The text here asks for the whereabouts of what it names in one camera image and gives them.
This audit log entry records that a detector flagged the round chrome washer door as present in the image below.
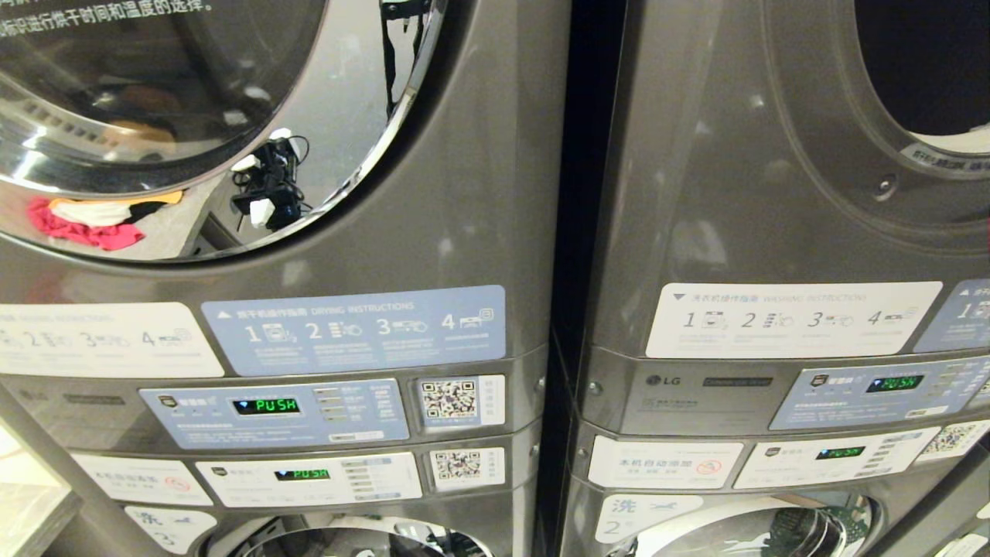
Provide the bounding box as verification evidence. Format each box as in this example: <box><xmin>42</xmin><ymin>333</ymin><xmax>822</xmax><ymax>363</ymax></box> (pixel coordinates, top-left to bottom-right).
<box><xmin>619</xmin><ymin>494</ymin><xmax>882</xmax><ymax>557</ymax></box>
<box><xmin>203</xmin><ymin>515</ymin><xmax>496</xmax><ymax>557</ymax></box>

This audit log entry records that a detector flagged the round chrome glass dryer door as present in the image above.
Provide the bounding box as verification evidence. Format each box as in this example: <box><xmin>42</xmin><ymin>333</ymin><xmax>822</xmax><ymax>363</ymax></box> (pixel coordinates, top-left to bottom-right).
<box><xmin>0</xmin><ymin>0</ymin><xmax>451</xmax><ymax>265</ymax></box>

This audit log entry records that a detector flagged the blue code sticker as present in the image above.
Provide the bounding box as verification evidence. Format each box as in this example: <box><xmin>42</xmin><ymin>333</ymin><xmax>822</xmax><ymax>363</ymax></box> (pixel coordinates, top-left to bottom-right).
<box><xmin>417</xmin><ymin>374</ymin><xmax>507</xmax><ymax>429</ymax></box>

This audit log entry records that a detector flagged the blue instruction sticker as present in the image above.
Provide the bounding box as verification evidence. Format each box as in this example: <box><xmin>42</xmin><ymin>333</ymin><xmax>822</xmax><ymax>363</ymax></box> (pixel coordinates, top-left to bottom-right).
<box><xmin>913</xmin><ymin>278</ymin><xmax>990</xmax><ymax>354</ymax></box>
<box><xmin>202</xmin><ymin>285</ymin><xmax>507</xmax><ymax>378</ymax></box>

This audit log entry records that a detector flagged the grey front-load dryer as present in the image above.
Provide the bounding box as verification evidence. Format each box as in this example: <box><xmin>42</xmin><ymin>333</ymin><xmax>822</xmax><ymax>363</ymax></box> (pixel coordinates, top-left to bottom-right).
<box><xmin>574</xmin><ymin>0</ymin><xmax>990</xmax><ymax>438</ymax></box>
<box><xmin>0</xmin><ymin>0</ymin><xmax>575</xmax><ymax>459</ymax></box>

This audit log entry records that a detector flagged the white instruction sticker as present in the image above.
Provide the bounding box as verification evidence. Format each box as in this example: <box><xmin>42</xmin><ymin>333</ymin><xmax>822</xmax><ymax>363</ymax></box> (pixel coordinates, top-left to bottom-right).
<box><xmin>646</xmin><ymin>281</ymin><xmax>944</xmax><ymax>359</ymax></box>
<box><xmin>0</xmin><ymin>302</ymin><xmax>226</xmax><ymax>379</ymax></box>

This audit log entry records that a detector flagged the grey front-load washer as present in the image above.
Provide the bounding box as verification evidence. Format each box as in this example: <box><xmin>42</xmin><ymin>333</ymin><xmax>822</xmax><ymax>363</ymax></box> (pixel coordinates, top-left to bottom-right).
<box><xmin>0</xmin><ymin>437</ymin><xmax>544</xmax><ymax>557</ymax></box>
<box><xmin>555</xmin><ymin>422</ymin><xmax>990</xmax><ymax>557</ymax></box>

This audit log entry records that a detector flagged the blue control panel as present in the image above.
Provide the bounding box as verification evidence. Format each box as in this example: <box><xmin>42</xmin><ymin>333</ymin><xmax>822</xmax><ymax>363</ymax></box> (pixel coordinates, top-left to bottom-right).
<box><xmin>770</xmin><ymin>357</ymin><xmax>990</xmax><ymax>432</ymax></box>
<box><xmin>138</xmin><ymin>378</ymin><xmax>410</xmax><ymax>451</ymax></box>

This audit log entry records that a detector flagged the white warning sticker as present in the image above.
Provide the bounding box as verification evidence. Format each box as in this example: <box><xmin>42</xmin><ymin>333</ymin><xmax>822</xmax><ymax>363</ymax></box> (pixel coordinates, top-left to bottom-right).
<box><xmin>72</xmin><ymin>453</ymin><xmax>214</xmax><ymax>507</ymax></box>
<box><xmin>587</xmin><ymin>435</ymin><xmax>746</xmax><ymax>490</ymax></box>

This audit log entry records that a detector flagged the white number sticker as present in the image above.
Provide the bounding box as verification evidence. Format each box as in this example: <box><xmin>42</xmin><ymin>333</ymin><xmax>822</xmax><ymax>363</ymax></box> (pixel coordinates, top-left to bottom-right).
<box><xmin>125</xmin><ymin>504</ymin><xmax>218</xmax><ymax>555</ymax></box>
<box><xmin>594</xmin><ymin>494</ymin><xmax>704</xmax><ymax>545</ymax></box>

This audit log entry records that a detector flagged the white code sticker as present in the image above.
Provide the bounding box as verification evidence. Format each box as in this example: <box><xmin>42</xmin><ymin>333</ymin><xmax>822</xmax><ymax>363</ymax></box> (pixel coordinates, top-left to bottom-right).
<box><xmin>916</xmin><ymin>419</ymin><xmax>990</xmax><ymax>464</ymax></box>
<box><xmin>429</xmin><ymin>446</ymin><xmax>507</xmax><ymax>493</ymax></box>

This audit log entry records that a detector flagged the white control panel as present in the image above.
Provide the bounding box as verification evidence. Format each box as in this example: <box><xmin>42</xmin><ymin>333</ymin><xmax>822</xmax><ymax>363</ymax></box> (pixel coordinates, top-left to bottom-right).
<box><xmin>194</xmin><ymin>452</ymin><xmax>424</xmax><ymax>508</ymax></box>
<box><xmin>732</xmin><ymin>426</ymin><xmax>941</xmax><ymax>490</ymax></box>

